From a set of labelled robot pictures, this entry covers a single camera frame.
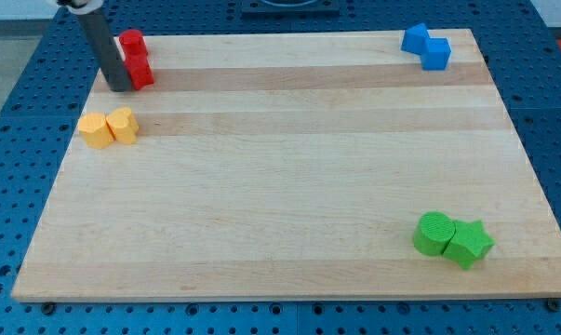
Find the red star block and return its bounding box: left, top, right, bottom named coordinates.
left=125, top=55, right=154, bottom=90

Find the green star block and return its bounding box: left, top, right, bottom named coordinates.
left=442, top=220, right=496, bottom=270

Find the wooden board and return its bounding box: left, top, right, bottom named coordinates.
left=12, top=29, right=561, bottom=302

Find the yellow heart block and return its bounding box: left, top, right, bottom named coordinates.
left=106, top=107, right=139, bottom=144

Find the green cylinder block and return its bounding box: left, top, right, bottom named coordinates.
left=412, top=211, right=456, bottom=256

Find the blue triangular block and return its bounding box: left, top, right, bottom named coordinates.
left=400, top=23, right=431, bottom=56

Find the red cylinder block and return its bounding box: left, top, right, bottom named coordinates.
left=118, top=29, right=148, bottom=57

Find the yellow hexagon block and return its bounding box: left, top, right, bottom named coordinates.
left=77, top=112, right=114, bottom=149

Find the blue cube block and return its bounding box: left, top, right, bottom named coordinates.
left=421, top=38, right=451, bottom=71

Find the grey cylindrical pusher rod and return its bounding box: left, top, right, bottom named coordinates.
left=77, top=1, right=132, bottom=92

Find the white rod mount collar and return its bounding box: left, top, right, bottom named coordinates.
left=53, top=0, right=104, bottom=15

